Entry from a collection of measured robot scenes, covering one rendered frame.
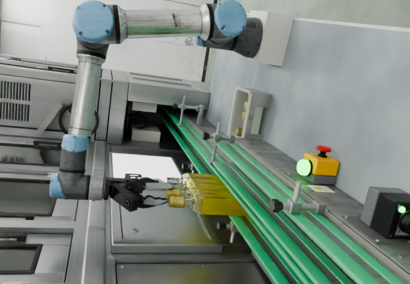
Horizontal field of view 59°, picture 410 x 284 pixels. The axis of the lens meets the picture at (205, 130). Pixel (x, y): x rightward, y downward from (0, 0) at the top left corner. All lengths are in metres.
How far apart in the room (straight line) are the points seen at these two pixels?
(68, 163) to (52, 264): 0.28
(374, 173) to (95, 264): 0.74
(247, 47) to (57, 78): 1.15
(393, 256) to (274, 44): 0.88
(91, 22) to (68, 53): 3.77
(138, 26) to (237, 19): 0.31
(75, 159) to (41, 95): 1.09
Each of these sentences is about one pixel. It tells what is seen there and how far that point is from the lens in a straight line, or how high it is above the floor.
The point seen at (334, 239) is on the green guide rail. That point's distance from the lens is 0.79.
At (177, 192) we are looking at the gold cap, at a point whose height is 1.13.
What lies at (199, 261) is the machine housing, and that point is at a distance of 1.16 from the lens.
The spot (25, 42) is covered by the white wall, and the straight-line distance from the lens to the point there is 5.42.
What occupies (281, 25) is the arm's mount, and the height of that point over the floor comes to 0.79.
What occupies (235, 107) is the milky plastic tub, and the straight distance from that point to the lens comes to 1.58.
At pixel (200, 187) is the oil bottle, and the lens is 1.19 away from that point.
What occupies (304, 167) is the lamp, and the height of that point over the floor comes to 0.85.
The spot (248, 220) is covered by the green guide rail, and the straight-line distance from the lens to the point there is 1.18.
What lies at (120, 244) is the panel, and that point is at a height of 1.30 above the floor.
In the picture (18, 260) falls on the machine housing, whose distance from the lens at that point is 1.16.
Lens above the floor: 1.39
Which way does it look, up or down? 17 degrees down
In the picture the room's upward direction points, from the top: 84 degrees counter-clockwise
